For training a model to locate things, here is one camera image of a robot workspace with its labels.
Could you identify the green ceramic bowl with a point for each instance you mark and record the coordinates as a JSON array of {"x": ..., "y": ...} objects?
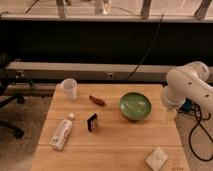
[{"x": 135, "y": 106}]

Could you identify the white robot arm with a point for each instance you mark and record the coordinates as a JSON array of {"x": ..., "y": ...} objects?
[{"x": 188, "y": 82}]

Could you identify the white sponge block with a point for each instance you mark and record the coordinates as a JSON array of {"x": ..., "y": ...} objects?
[{"x": 156, "y": 159}]

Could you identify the black standing eraser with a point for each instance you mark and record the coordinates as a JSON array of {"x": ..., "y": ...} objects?
[{"x": 92, "y": 122}]

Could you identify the pale yellow end stick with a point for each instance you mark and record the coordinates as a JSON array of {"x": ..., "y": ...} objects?
[{"x": 170, "y": 114}]

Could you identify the white paper cup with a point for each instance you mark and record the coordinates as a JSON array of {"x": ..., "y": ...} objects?
[{"x": 69, "y": 86}]

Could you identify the white plastic bottle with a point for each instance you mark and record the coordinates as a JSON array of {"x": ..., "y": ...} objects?
[{"x": 60, "y": 135}]

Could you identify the red chili pepper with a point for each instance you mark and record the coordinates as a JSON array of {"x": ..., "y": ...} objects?
[{"x": 97, "y": 101}]

